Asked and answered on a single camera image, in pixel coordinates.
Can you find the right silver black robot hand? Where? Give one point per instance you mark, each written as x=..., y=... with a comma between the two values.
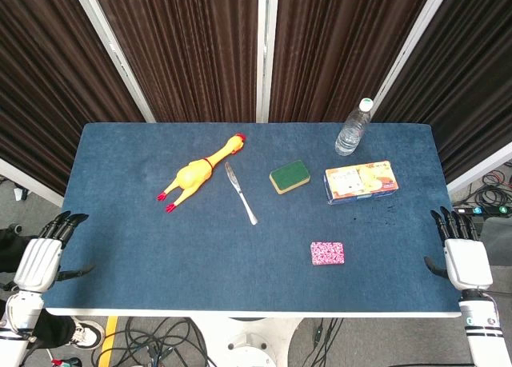
x=468, y=263

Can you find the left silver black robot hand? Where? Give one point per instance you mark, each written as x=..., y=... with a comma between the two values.
x=38, y=263

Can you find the pink patterned pouch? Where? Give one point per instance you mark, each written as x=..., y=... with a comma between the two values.
x=327, y=253

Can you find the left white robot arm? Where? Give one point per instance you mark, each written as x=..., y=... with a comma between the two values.
x=20, y=315

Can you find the black power strip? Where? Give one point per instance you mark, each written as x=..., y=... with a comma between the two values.
x=488, y=211

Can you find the black trouser leg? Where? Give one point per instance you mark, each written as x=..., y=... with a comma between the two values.
x=54, y=331

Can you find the white black sneaker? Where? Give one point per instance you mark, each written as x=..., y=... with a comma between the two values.
x=88, y=335

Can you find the orange blue snack box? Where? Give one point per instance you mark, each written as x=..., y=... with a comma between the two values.
x=360, y=181

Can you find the blue fabric table cover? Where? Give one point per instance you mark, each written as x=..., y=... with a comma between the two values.
x=200, y=255

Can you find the clear plastic water bottle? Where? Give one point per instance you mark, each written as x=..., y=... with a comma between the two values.
x=350, y=137

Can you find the yellow rubber chicken toy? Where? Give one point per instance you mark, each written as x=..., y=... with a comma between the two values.
x=194, y=175

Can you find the dark brown pleated curtain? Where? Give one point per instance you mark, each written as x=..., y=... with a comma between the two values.
x=40, y=83
x=340, y=43
x=472, y=63
x=180, y=43

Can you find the green yellow scrub sponge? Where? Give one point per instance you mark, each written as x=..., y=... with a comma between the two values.
x=289, y=176

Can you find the silver metal table knife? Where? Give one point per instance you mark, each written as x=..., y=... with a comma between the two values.
x=240, y=193

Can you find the white partition frame rail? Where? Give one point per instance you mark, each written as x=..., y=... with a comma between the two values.
x=480, y=167
x=28, y=181

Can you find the white partition frame post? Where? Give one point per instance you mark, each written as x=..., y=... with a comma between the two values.
x=412, y=47
x=266, y=51
x=114, y=51

